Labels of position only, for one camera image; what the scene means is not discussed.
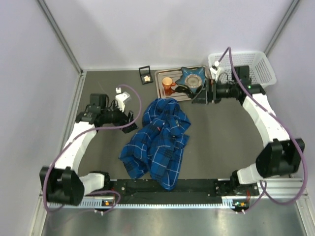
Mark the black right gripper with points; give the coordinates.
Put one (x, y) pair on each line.
(209, 91)

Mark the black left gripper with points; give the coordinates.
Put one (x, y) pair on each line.
(125, 119)

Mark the blue plaid shirt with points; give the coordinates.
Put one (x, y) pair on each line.
(158, 148)

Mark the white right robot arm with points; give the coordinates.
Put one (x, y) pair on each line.
(280, 155)

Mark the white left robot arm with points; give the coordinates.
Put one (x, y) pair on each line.
(60, 181)

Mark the black brooch box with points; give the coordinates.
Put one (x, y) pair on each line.
(145, 74)

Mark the blue star-shaped dish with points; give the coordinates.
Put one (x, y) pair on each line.
(192, 78)

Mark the silver metal tray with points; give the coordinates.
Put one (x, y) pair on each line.
(181, 93)

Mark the orange cup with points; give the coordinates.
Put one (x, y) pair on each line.
(168, 85)

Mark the white plastic basket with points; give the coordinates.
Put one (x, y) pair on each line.
(252, 67)

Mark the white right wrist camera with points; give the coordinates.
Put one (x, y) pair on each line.
(215, 70)

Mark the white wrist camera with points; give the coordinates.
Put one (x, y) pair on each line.
(215, 70)
(121, 99)

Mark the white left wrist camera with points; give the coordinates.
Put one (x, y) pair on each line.
(121, 99)

